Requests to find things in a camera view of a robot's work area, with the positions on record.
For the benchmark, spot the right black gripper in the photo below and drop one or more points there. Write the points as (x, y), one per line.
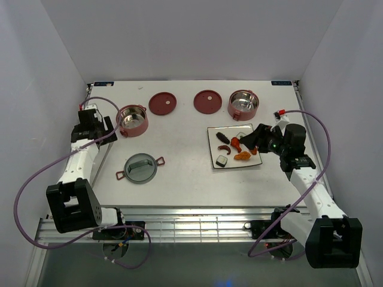
(259, 137)

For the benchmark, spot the orange fried nugget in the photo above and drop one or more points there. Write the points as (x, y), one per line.
(242, 156)

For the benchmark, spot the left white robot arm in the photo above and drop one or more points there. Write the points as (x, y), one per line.
(72, 201)

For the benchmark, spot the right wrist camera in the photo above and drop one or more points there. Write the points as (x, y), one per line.
(281, 120)

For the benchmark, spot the right blue corner label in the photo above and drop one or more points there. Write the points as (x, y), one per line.
(281, 83)

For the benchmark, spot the aluminium frame rail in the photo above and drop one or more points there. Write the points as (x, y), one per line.
(174, 225)

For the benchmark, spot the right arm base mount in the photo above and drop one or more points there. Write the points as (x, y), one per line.
(257, 227)

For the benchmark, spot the grey transparent top lid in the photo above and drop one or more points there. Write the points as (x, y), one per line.
(140, 168)

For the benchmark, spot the dark red sausage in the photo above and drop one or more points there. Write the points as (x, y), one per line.
(226, 148)

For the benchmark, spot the dark sea cucumber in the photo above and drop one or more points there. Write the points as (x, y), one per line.
(222, 138)

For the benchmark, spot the white square plate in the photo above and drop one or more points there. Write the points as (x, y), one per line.
(230, 132)

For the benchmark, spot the left blue corner label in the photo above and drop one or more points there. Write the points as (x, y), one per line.
(103, 84)

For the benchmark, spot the sushi roll piece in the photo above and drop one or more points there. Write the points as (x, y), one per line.
(221, 161)

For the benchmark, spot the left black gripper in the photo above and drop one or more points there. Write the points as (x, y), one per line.
(108, 124)

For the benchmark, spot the orange shrimp piece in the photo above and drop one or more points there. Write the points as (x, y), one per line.
(254, 151)

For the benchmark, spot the pink lunch bowl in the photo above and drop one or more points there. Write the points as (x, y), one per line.
(243, 105)
(132, 121)

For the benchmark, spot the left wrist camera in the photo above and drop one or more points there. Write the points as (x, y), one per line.
(88, 109)

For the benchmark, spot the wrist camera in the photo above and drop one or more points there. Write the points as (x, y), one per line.
(88, 109)
(281, 120)

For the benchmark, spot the dark red lid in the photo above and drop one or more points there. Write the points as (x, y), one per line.
(207, 102)
(162, 103)

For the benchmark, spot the red chicken drumstick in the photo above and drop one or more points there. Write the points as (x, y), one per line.
(235, 143)

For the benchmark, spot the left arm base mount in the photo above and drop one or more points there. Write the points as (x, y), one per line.
(122, 233)

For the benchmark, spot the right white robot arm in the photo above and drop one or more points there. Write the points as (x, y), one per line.
(331, 239)

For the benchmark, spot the blue corner label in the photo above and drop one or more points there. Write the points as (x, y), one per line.
(103, 84)
(281, 83)

